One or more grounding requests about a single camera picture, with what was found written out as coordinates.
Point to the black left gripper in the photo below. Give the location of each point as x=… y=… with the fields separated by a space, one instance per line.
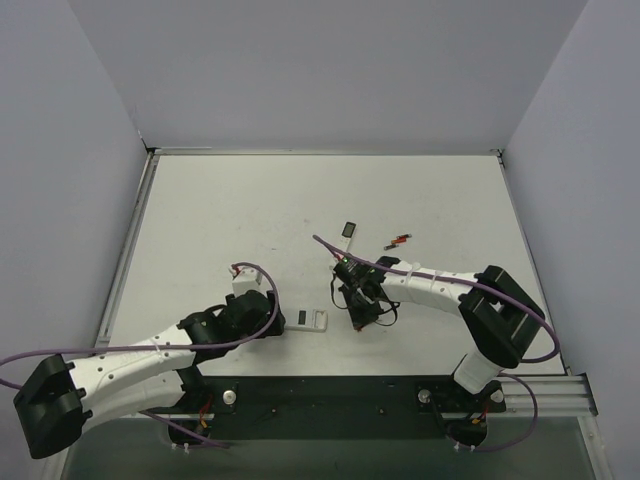
x=275 y=318

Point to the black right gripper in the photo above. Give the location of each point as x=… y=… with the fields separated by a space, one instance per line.
x=358 y=298

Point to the white remote with red keypad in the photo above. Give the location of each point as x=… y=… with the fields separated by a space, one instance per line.
x=307 y=320

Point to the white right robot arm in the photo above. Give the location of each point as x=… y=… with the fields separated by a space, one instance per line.
x=502 y=319

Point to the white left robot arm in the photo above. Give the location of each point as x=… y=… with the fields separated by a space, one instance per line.
x=62 y=399

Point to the slim white remote with display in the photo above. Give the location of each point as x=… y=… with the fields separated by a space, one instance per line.
x=346 y=236

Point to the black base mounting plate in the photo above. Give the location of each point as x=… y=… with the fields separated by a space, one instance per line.
x=410 y=407

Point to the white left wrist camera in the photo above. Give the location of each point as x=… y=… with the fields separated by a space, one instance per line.
x=245 y=279

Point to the aluminium rail frame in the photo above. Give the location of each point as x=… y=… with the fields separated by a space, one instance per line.
x=202 y=212

